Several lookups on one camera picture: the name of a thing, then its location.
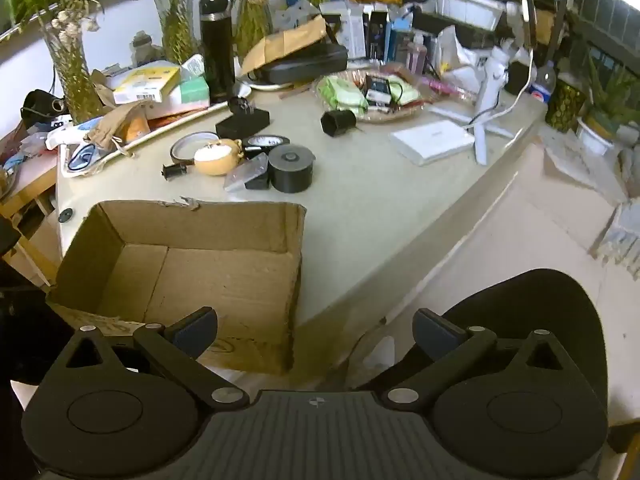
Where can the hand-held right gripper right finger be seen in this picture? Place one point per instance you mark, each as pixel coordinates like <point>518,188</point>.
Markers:
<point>432,335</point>

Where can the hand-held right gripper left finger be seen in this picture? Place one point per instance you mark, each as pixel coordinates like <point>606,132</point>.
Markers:
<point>192,335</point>

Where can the brown cardboard box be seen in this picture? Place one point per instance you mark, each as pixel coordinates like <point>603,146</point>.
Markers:
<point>225,280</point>

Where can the amber tape roll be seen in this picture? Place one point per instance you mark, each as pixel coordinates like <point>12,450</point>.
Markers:
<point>187,142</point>

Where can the black tape roll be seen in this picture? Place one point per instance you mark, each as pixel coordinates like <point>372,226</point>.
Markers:
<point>265,141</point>

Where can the black hex socket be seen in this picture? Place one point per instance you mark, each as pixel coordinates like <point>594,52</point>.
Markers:
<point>338,122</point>

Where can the black office chair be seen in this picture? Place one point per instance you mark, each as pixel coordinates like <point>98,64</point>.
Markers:
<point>540,300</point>

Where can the small black plug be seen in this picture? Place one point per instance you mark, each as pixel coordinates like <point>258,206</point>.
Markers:
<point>175,170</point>

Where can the clear plastic bag with part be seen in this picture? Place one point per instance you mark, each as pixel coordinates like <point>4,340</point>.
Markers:
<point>242,174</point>

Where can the black round grommet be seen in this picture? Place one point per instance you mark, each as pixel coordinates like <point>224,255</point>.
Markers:
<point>65,216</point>

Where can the yellow clay teapot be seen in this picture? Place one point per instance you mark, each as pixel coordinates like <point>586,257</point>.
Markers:
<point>218,158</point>

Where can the black cylindrical spool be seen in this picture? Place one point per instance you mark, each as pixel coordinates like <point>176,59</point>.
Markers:
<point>291,170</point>

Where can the white power bank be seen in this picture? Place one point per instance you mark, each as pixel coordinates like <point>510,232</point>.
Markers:
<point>432,142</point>

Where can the white tray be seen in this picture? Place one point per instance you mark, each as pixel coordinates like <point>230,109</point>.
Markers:
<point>170,126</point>

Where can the wooden chair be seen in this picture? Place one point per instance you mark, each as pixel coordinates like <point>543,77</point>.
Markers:
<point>30,195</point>

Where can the white bottle orange label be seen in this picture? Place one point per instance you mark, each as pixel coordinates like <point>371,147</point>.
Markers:
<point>134,127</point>

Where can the black block with connector stand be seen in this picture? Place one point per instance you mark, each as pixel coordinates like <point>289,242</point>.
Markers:
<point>242,121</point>

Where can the red packet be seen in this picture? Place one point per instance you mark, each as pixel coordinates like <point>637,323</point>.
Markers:
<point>175,114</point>

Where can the glass plate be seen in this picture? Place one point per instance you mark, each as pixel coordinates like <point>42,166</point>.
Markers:
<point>380,112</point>

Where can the beige cloth pouch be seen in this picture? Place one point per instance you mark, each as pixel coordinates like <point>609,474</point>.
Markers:
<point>112,120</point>

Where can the green tissue pack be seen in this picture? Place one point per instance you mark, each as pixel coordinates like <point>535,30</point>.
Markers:
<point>192,92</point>

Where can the green wipe packet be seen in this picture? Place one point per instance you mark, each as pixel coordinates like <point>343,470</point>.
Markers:
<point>342,92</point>
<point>405,92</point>

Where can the small black box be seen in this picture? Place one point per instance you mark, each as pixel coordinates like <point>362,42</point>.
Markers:
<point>377,90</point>

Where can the yellow carton box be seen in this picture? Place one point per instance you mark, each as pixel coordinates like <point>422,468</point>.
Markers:
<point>145,85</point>

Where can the white plate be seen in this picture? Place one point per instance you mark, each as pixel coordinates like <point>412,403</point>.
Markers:
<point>270,87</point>

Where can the potted plant white pot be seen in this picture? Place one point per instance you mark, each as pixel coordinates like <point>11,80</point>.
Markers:
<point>597,132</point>

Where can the dark patterned cup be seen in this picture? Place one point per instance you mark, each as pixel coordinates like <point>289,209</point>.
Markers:
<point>565,107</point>

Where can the white gimbal tripod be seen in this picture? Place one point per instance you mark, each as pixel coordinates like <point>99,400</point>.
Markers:
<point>492,75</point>

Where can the plastic bottle blue label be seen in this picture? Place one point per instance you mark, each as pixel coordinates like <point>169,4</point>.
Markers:
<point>542,87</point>

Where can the black speaker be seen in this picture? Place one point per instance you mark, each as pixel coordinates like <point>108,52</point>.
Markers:
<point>40,105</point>

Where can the pink soap bottle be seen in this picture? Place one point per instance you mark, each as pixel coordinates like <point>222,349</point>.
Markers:
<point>417,55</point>

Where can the white plastic bag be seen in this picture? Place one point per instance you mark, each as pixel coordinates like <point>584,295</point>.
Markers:
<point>460,55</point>

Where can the tall glass vase with bamboo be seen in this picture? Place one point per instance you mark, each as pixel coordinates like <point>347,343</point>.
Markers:
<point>75,75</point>

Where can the black thermos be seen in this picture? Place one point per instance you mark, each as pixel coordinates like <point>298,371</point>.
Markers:
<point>218,50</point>

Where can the black zipper case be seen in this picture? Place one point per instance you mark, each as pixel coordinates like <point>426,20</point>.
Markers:
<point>305,62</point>

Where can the blue carton box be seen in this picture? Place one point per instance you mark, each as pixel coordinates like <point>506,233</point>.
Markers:
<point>401,40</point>

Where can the wide glass vase with bamboo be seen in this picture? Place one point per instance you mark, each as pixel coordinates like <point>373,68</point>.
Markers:
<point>177,35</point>

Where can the black carton box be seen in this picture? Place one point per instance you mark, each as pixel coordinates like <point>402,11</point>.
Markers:
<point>378,35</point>

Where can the brown paper envelope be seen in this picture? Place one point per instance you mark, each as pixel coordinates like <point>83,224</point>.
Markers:
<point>280,42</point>

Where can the glass flask vase with bamboo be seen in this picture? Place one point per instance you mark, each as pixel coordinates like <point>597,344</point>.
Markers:
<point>252,30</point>

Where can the black electronic device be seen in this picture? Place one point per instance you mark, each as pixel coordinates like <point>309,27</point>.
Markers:
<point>425,22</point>

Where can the white carton box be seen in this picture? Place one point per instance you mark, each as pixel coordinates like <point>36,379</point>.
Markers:
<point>345,30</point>

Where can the white plastic bowl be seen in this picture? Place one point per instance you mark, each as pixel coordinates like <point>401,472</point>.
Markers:
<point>467,7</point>

